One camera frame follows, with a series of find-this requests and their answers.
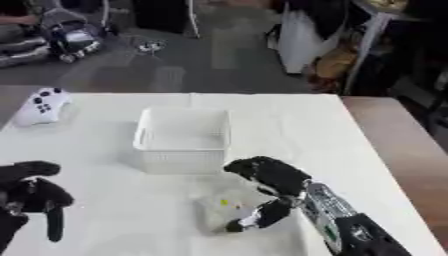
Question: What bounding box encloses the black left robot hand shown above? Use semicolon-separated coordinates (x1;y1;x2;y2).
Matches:
0;160;77;253

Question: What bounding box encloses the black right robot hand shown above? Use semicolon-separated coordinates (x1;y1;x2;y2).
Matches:
222;155;314;234

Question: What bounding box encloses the clear plastic bag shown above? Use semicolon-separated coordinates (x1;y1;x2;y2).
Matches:
190;188;282;234

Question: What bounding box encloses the white game controller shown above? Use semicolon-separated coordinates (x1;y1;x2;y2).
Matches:
12;87;76;128

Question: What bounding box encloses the white plastic basket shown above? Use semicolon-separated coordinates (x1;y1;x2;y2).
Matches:
131;106;233;176

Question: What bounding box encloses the brown bag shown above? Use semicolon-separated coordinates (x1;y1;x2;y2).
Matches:
313;44;361;81

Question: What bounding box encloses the white hanging bag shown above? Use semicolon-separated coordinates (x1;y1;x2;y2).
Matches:
274;11;338;74

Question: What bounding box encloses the black and silver machine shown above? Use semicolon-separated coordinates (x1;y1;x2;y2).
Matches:
38;8;107;64

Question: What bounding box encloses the small grey floor object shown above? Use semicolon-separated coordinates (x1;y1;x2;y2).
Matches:
136;39;168;54

